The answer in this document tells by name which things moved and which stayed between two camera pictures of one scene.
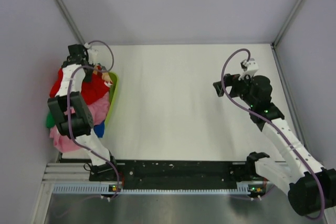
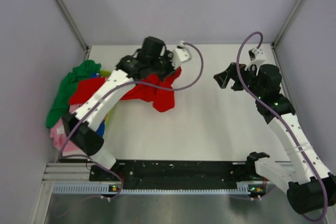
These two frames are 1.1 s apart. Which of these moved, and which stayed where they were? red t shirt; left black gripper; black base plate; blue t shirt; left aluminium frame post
Moved: red t shirt; left black gripper
Stayed: left aluminium frame post; blue t shirt; black base plate
